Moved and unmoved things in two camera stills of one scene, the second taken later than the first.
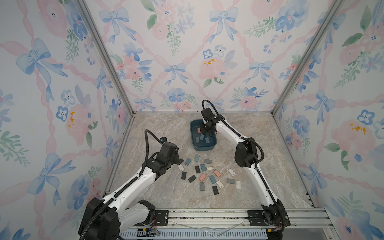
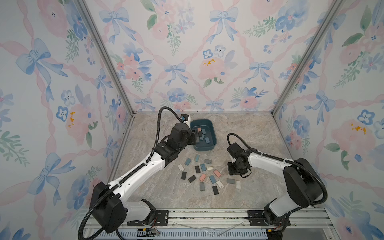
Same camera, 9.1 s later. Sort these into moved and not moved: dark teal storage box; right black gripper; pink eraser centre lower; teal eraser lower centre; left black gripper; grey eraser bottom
Moved: right black gripper; left black gripper
Not moved: dark teal storage box; pink eraser centre lower; teal eraser lower centre; grey eraser bottom
